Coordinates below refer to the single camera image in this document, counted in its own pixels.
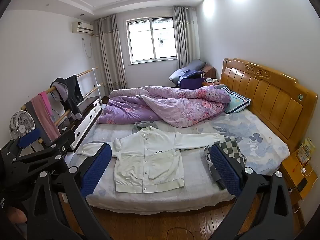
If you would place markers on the white black low cabinet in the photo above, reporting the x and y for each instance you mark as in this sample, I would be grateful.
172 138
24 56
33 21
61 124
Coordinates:
85 122

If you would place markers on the blue grey pillow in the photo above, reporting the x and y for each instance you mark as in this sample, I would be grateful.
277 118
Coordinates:
192 66

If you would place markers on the person's left hand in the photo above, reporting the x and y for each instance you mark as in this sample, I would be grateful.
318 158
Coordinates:
16 216

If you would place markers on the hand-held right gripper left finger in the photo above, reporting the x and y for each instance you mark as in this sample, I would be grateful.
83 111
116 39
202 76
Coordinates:
96 170

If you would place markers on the grey striped curtain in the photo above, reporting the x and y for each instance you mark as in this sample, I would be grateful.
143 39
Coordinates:
183 37
110 55

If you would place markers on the printed dark folded garment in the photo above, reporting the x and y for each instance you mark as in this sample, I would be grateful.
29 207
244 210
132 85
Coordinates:
207 156

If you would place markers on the small item on nightstand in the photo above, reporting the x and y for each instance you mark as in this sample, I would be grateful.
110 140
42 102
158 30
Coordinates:
210 80

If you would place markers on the teal striped pillow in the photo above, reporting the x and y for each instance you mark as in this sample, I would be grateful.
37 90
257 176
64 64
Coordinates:
237 102

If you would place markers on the sliding window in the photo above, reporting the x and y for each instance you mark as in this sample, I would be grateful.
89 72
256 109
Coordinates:
140 42

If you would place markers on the brown armchair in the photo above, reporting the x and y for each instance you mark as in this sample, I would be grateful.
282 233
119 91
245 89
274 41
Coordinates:
208 71

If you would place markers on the purple cloth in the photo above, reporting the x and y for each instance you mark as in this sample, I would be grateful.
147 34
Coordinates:
190 81

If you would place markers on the yellow packet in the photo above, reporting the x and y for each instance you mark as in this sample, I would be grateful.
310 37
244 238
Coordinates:
306 150

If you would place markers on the white standing fan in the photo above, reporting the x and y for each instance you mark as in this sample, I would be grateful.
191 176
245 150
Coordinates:
21 125

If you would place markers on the grey zip hoodie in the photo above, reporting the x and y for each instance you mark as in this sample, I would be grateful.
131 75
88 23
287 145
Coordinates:
142 124

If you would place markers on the white button jacket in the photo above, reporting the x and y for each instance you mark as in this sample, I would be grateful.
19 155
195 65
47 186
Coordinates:
147 160

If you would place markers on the white air conditioner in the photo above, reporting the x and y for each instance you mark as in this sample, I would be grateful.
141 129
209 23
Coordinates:
82 27

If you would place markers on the wooden rail clothes rack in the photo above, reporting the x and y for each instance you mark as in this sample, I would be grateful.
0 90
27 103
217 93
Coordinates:
85 73

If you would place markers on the purple floral quilt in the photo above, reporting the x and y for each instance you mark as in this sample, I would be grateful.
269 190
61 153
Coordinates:
162 107

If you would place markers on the wooden bedside table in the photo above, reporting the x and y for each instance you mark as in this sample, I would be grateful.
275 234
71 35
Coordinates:
292 172

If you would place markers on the wooden bed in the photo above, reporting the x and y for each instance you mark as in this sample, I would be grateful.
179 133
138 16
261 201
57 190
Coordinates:
270 97

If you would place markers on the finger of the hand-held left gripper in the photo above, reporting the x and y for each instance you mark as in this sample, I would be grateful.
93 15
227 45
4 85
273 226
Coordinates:
50 152
30 136

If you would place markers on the black phone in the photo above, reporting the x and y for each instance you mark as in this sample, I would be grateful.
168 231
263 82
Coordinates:
302 185

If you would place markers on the grey checked folded garment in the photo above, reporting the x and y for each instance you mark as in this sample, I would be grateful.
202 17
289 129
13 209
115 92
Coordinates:
231 145

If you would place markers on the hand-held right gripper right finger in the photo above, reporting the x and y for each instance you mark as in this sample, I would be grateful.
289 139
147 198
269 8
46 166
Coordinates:
225 172

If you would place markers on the small wooden nightstand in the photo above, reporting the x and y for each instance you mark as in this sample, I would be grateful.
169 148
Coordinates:
207 84

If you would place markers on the black grey hooded jacket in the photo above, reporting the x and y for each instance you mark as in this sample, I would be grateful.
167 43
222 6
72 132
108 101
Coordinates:
72 92

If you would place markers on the pink and grey towel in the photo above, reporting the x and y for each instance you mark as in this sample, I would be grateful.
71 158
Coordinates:
33 112

